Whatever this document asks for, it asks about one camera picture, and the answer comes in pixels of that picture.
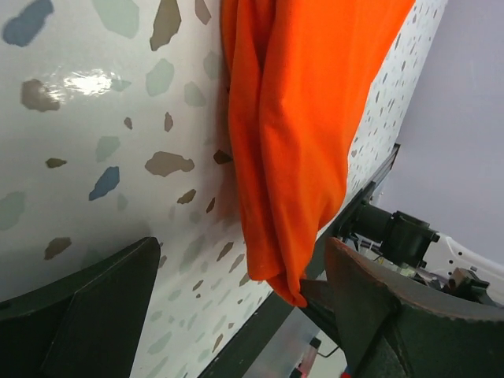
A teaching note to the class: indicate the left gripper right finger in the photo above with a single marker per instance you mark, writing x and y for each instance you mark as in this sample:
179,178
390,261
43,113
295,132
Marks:
392,326

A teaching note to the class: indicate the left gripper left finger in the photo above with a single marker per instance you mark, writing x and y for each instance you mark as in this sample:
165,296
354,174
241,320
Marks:
87,324

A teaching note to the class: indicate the orange t shirt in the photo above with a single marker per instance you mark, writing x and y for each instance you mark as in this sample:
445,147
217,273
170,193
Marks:
299,77

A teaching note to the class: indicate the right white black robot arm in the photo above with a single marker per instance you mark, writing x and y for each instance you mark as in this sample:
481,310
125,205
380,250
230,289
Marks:
409,242

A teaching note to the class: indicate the aluminium table edge rail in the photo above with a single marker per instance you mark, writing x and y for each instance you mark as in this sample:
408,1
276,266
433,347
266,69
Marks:
340,227

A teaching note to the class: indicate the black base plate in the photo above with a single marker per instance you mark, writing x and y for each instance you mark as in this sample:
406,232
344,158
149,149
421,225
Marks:
271,341

